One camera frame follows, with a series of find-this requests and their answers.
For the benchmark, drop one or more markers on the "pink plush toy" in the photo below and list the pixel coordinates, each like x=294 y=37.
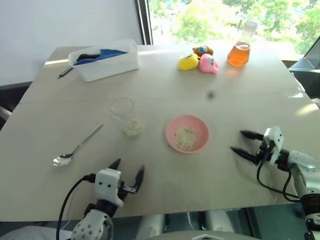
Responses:
x=208 y=65

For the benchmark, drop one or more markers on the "glass flask with orange liquid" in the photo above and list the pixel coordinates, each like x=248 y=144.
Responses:
x=238 y=55

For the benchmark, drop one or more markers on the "brown plush toy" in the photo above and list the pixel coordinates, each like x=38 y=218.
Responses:
x=202 y=50

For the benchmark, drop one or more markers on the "yellow plush toy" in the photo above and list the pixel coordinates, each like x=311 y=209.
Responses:
x=187 y=62

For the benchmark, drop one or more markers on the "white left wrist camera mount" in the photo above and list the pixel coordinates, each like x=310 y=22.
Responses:
x=107 y=185

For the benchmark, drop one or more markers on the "black cloth item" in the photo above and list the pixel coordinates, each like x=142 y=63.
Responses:
x=86 y=56

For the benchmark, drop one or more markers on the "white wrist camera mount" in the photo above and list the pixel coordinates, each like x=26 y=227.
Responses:
x=107 y=185
x=275 y=142

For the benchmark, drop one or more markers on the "dark angular equipment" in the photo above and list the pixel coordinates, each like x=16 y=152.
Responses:
x=308 y=65

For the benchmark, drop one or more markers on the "silver rounded robot leg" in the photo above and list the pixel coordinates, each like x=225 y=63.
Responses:
x=152 y=225
x=217 y=222

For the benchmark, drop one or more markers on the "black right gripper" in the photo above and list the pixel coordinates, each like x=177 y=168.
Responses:
x=264 y=152

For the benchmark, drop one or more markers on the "blue cloth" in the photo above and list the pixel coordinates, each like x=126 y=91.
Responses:
x=110 y=53

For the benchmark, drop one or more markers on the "silver metal spoon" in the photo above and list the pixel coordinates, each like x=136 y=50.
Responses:
x=62 y=160

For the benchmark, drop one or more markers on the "black window frame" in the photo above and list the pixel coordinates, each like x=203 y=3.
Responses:
x=145 y=22

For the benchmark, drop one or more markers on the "pink bowl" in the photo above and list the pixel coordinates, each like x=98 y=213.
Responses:
x=175 y=125

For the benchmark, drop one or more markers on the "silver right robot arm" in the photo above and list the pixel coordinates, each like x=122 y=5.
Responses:
x=302 y=162

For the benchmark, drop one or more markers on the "black pen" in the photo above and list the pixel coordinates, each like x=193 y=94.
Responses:
x=65 y=72

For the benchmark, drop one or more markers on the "white plastic bin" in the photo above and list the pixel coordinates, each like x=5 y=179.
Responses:
x=107 y=67

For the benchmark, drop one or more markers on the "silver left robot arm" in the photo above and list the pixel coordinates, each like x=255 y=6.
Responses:
x=90 y=225

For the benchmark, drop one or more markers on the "grey robot torso edge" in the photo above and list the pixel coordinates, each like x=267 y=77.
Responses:
x=202 y=236

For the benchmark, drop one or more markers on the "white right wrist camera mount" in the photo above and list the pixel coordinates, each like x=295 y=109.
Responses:
x=275 y=142

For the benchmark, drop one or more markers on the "clear glass cup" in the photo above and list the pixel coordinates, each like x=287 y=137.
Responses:
x=122 y=110

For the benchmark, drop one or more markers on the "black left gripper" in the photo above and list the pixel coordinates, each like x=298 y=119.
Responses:
x=127 y=189

